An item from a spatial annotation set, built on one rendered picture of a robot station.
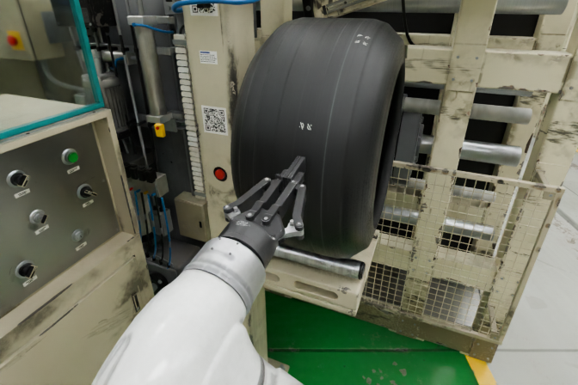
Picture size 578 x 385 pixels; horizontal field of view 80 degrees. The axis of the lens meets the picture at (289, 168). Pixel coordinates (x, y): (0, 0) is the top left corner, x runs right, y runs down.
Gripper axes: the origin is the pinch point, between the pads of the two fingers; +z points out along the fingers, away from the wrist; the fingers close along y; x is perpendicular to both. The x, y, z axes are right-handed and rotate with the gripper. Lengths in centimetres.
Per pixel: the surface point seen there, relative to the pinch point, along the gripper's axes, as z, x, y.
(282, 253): 11.4, 35.0, 9.5
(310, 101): 9.7, -9.2, 0.3
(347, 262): 12.9, 33.8, -7.5
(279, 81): 12.1, -11.6, 7.2
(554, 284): 132, 143, -106
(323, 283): 8.9, 39.0, -2.6
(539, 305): 110, 140, -95
